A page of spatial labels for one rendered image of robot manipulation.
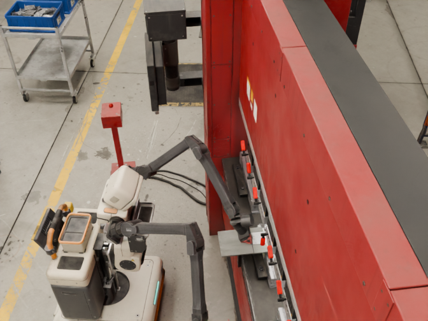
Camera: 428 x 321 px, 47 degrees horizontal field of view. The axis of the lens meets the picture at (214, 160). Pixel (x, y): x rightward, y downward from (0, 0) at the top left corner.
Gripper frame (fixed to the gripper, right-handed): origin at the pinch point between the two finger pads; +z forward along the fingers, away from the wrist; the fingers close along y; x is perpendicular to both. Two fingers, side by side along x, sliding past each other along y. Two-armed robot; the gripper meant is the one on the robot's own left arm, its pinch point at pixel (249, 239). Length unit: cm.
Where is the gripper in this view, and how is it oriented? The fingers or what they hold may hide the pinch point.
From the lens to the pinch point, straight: 283.7
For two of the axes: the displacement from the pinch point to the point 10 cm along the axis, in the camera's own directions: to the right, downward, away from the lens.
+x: -8.8, 4.1, 2.6
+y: -1.0, -6.8, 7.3
